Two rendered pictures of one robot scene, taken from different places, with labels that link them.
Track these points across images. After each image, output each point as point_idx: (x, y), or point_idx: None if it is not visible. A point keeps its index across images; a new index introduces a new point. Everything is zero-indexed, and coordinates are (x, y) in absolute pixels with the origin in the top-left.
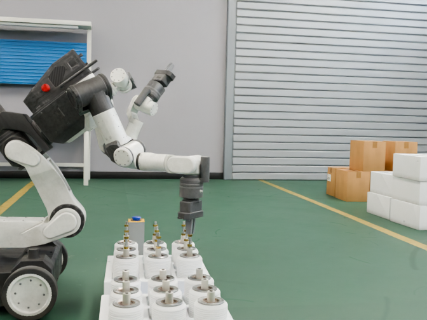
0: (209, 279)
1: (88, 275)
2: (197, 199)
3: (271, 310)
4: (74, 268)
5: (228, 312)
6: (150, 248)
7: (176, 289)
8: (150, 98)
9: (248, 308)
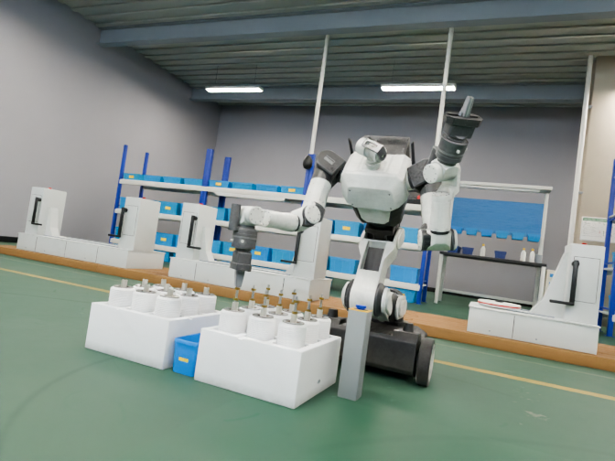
0: (159, 294)
1: (426, 398)
2: (236, 250)
3: (179, 413)
4: (463, 402)
5: (126, 310)
6: (281, 313)
7: (157, 289)
8: (433, 160)
9: (210, 409)
